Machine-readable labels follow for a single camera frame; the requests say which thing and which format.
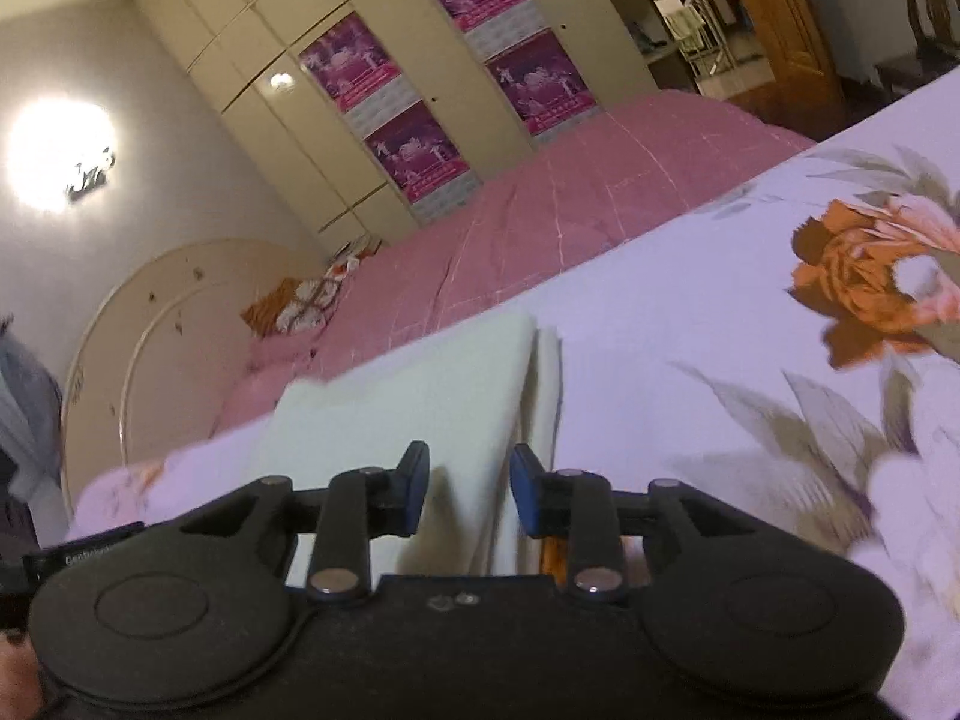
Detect cream knitted garment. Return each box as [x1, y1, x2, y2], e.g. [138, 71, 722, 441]
[244, 314, 562, 577]

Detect person's left hand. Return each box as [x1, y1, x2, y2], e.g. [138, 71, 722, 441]
[0, 635, 44, 720]

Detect pink pillow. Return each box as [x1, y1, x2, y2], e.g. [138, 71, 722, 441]
[213, 332, 322, 436]

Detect orange white patterned pillow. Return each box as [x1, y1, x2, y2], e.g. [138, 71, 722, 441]
[241, 257, 361, 338]

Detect cream curved headboard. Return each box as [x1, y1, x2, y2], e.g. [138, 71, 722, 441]
[62, 239, 324, 507]

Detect books on nightstand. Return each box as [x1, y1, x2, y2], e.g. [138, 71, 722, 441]
[331, 234, 384, 263]

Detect lilac floral bed sheet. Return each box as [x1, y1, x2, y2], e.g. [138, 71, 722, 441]
[71, 75, 958, 718]

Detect lower left purple poster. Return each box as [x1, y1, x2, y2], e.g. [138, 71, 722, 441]
[364, 101, 480, 224]

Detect pink checked bed cover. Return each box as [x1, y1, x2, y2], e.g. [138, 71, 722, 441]
[299, 91, 812, 380]

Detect upper left purple poster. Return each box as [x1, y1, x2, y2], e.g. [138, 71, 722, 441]
[296, 11, 420, 138]

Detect cream wardrobe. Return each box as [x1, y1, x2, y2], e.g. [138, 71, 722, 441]
[137, 0, 692, 252]

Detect lower right purple poster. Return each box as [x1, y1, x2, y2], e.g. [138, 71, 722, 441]
[485, 29, 597, 142]

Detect white metal rack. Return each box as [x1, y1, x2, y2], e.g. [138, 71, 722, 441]
[658, 0, 736, 82]

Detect brown wooden door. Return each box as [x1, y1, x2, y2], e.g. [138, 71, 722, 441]
[742, 0, 848, 140]

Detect dark wooden chair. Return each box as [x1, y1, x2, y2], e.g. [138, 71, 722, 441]
[875, 0, 958, 103]

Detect wall lamp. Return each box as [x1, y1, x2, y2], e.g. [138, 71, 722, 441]
[65, 148, 116, 202]

